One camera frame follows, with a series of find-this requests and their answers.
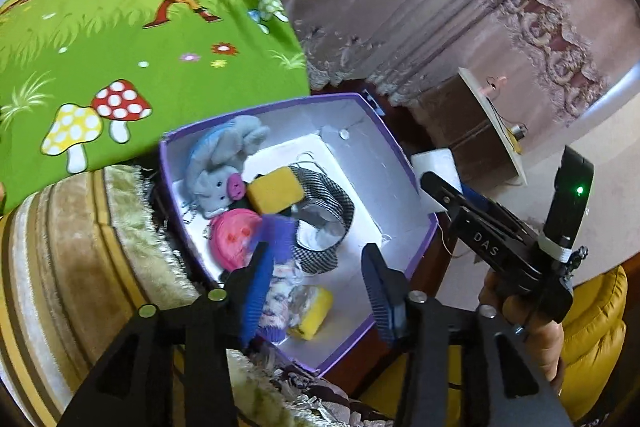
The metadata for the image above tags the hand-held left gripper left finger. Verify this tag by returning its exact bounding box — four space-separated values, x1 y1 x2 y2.
60 239 276 427

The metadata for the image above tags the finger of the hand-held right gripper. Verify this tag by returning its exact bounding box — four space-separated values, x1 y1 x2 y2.
420 172 467 229
464 191 539 244

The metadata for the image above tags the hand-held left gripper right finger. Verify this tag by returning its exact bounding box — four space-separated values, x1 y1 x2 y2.
360 243 573 427

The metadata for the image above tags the pink round toy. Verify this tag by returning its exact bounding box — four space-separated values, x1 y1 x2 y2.
209 208 263 272

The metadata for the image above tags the yellow white sponge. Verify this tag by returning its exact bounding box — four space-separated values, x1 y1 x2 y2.
287 284 335 340

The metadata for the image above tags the purple cardboard box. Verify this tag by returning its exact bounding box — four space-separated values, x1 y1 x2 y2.
159 93 440 377

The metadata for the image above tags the houndstooth cloth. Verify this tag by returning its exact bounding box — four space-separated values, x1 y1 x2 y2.
287 164 357 275

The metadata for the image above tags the grey elephant plush toy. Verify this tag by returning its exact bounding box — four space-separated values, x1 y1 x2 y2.
182 114 271 220

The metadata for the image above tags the person's right forearm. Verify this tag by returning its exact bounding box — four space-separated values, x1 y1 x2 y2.
557 264 628 425

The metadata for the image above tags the person's right hand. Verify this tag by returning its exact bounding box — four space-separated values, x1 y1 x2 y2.
477 269 566 395

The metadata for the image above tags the white foam block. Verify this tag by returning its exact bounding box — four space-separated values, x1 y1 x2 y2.
411 148 463 212

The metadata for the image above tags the dark brown wooden stand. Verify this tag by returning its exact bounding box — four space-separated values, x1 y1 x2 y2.
410 74 516 188

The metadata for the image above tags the white board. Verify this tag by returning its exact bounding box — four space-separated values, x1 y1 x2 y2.
457 67 530 188

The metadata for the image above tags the green cartoon printed blanket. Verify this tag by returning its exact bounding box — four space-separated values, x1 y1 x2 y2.
0 0 308 215

